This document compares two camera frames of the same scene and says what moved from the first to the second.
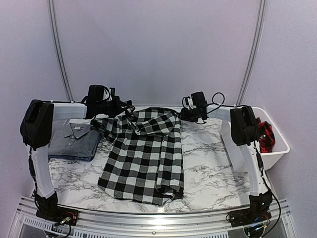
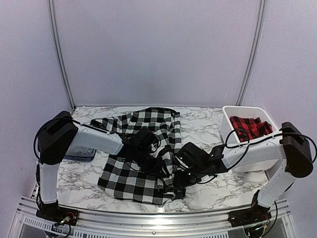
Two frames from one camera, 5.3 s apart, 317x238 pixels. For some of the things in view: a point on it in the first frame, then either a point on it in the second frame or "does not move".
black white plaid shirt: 145,162 does not move
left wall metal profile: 58,49 does not move
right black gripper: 184,115 to 182,182
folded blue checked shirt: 68,157 does not move
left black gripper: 118,103 to 159,163
